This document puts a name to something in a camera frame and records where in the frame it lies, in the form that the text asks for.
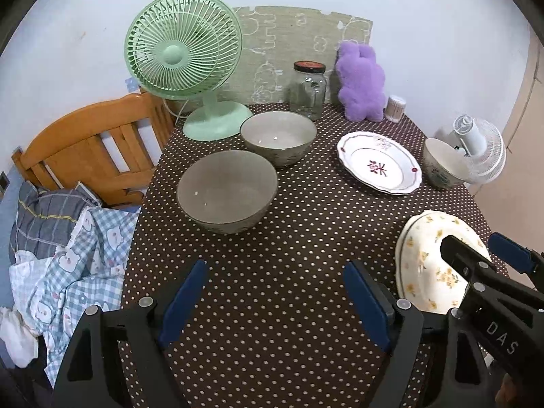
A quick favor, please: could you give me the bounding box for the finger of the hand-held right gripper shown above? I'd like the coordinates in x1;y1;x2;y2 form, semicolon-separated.
440;235;497;283
487;232;544;281

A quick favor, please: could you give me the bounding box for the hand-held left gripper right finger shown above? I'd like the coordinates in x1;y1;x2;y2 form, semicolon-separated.
343;260;498;408

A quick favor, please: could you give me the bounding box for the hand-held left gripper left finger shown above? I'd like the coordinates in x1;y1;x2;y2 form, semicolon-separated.
51;259;209;408

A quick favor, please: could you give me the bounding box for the yellow floral white plate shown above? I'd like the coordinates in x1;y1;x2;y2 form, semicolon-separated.
394;210;494;315

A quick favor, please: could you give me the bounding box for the small patterned white bowl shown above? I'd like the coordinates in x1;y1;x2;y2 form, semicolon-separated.
422;137;469;190

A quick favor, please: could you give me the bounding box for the grey ceramic bowl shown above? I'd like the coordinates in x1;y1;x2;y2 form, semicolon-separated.
177;150;279;234
239;111;317;168

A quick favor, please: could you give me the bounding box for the white plate with red print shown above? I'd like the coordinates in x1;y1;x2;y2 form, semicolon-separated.
337;132;423;196

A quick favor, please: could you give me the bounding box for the brown polka-dot tablecloth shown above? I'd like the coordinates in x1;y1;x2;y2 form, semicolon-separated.
121;102;511;408

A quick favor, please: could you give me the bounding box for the white standing fan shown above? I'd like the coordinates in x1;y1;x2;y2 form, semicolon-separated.
450;115;507;185

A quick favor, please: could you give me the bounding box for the blue checked bear blanket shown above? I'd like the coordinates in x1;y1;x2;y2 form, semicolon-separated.
8;206;141;387

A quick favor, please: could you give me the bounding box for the grey plaid blanket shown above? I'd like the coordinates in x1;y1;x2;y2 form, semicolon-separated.
8;181;103;260

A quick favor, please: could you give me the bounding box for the cotton swab container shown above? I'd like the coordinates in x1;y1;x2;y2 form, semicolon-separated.
385;96;407;123

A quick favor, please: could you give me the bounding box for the white cloth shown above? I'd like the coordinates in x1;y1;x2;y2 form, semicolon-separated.
0;306;40;368

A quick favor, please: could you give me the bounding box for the wooden bed headboard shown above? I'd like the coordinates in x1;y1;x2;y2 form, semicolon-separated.
11;91;177;209

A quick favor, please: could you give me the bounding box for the purple plush toy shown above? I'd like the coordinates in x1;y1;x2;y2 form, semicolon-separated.
335;41;387;122

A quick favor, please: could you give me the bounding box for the glass jar with dark lid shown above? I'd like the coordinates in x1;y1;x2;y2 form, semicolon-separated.
289;61;327;121

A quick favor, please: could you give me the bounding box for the green desk fan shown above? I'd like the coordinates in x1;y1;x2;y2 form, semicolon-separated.
124;0;253;141

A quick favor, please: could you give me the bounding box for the white fan cable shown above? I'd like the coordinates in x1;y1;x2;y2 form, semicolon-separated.
163;98;190;120

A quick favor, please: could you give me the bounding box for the green patterned wall mat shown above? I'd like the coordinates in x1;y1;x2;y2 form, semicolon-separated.
200;6;375;105

